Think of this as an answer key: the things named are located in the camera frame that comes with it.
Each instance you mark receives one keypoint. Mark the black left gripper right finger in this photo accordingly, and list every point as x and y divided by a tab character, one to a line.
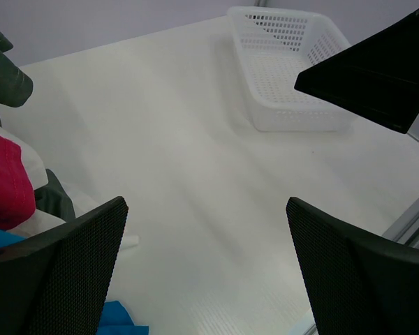
357	282

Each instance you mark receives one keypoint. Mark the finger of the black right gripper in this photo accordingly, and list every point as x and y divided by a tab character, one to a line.
377	79

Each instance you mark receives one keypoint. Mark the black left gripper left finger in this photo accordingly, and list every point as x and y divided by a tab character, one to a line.
56	282

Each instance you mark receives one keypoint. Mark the blue t shirt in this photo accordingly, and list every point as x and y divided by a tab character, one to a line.
115	319

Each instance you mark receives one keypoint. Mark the white t shirt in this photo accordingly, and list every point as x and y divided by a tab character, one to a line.
31	161

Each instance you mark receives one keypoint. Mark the red t shirt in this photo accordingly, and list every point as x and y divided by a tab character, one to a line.
17	201

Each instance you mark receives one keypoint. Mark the dark green t shirt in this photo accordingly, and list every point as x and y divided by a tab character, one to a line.
53	205

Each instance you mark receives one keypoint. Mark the white plastic basket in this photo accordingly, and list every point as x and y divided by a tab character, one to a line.
273	46

